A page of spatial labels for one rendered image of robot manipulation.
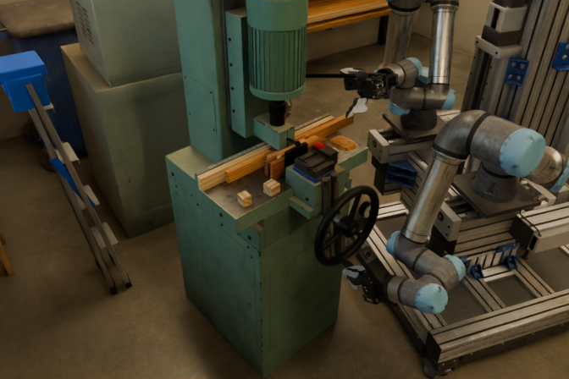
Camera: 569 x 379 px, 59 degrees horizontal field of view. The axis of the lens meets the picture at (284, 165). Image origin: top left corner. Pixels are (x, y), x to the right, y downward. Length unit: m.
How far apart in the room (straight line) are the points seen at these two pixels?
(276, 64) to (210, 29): 0.26
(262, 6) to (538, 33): 0.90
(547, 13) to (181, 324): 1.87
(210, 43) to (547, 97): 1.18
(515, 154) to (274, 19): 0.71
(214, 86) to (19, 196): 1.95
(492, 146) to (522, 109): 0.66
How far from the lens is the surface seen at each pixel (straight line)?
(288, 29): 1.44
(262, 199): 1.55
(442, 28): 1.85
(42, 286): 2.75
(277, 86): 1.51
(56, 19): 3.14
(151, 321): 2.43
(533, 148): 1.32
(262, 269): 1.72
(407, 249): 1.47
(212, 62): 1.66
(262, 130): 1.69
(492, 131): 1.31
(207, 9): 1.61
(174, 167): 1.94
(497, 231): 1.94
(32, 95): 1.97
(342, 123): 1.91
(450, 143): 1.36
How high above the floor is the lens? 1.86
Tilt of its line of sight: 35 degrees down
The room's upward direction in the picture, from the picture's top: 1 degrees clockwise
